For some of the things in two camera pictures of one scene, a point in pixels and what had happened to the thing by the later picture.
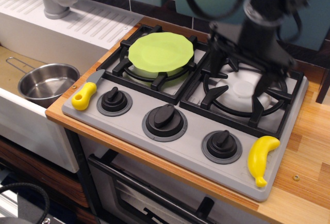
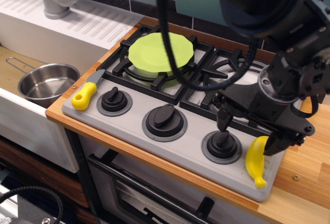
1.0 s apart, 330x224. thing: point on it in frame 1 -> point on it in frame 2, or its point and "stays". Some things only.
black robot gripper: [257, 42] -> [262, 104]
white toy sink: [28, 38] stays
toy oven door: [124, 190] stays
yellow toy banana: [258, 151] stays
